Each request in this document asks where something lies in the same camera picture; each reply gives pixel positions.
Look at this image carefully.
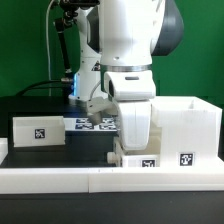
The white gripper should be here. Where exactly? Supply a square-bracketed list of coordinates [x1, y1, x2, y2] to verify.
[104, 70, 156, 150]

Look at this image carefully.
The white front drawer box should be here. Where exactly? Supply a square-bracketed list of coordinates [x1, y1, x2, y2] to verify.
[107, 137, 160, 168]

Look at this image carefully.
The white drawer box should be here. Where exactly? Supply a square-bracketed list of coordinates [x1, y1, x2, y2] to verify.
[13, 116, 65, 147]
[107, 137, 160, 168]

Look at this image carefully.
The white drawer cabinet frame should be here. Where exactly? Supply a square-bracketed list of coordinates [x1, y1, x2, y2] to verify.
[150, 96, 222, 168]

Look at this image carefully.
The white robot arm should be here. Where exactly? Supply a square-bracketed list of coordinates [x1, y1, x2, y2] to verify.
[51, 0, 183, 150]

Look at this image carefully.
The white rear drawer box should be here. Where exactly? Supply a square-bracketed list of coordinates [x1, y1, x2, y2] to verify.
[13, 116, 65, 147]

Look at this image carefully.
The marker sheet on table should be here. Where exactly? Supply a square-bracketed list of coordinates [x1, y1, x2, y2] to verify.
[64, 117, 116, 132]

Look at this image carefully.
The black cable bundle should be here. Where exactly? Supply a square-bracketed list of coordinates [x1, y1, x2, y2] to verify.
[15, 18, 75, 98]

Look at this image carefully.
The white front fence rail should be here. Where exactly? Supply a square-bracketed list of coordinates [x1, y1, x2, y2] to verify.
[0, 167, 224, 194]

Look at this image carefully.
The white fence rail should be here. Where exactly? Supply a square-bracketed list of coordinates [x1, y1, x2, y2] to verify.
[0, 138, 8, 165]
[0, 167, 224, 194]

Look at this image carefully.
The white thin cable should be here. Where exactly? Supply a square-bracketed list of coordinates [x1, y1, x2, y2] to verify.
[45, 0, 57, 97]

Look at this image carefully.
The white left fence rail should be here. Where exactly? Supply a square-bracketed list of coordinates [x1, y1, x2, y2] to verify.
[0, 138, 8, 165]

